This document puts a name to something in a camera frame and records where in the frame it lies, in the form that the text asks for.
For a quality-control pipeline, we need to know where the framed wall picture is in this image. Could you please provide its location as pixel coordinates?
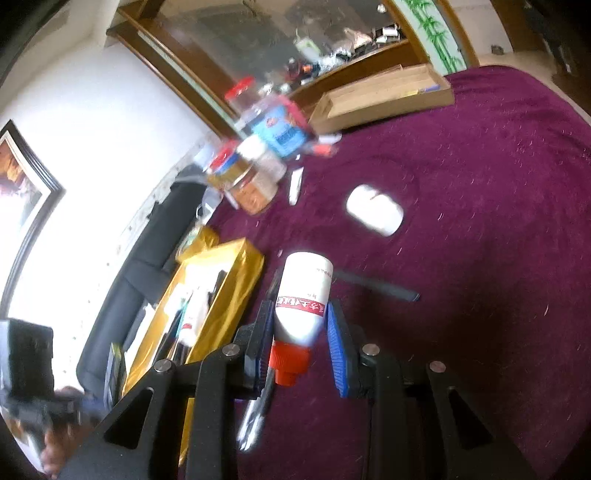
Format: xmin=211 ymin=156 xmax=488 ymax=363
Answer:
xmin=0 ymin=119 xmax=65 ymax=319

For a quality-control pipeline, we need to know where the person's left hand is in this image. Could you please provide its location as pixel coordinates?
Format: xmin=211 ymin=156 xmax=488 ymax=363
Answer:
xmin=39 ymin=388 xmax=100 ymax=476

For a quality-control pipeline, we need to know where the red white small packet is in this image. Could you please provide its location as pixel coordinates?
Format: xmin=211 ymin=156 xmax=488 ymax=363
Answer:
xmin=314 ymin=133 xmax=342 ymax=158

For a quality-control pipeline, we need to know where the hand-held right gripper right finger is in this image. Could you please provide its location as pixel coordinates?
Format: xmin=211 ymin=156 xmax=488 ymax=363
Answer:
xmin=325 ymin=300 xmax=539 ymax=480

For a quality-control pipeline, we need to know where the black padded seat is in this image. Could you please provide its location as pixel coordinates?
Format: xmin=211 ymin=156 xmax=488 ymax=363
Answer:
xmin=76 ymin=182 xmax=208 ymax=398

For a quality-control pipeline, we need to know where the clear jar blue label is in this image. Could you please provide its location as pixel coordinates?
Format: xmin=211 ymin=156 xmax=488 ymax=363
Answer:
xmin=242 ymin=97 xmax=310 ymax=160

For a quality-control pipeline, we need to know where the purple blanket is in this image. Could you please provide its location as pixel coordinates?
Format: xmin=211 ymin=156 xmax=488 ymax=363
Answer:
xmin=185 ymin=65 xmax=591 ymax=480

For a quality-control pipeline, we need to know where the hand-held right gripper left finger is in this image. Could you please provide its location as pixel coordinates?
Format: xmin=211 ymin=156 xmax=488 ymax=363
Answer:
xmin=58 ymin=300 xmax=278 ymax=480

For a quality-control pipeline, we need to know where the white bottle red cap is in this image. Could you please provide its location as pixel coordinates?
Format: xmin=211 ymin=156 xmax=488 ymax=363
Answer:
xmin=269 ymin=251 xmax=334 ymax=387

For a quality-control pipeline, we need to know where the wooden mirror frame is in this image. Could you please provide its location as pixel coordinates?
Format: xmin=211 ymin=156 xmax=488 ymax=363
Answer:
xmin=106 ymin=0 xmax=481 ymax=139

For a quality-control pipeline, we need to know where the gold box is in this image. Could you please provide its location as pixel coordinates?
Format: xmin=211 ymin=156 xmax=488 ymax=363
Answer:
xmin=121 ymin=237 xmax=266 ymax=467

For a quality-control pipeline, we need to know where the bamboo painting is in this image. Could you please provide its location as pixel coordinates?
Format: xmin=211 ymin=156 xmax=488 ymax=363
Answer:
xmin=402 ymin=0 xmax=481 ymax=75

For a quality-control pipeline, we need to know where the amber jar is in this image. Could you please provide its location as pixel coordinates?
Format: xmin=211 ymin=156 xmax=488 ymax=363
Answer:
xmin=205 ymin=141 xmax=287 ymax=215

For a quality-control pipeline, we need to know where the small white tube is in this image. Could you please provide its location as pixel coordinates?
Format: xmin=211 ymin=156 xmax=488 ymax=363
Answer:
xmin=287 ymin=167 xmax=305 ymax=206

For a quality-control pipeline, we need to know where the clear jar red lid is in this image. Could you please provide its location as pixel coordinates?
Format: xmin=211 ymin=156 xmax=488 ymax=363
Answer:
xmin=224 ymin=76 xmax=262 ymax=114

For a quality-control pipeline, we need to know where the long cardboard box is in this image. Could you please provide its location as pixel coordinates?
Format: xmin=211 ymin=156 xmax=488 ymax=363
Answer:
xmin=307 ymin=62 xmax=455 ymax=134

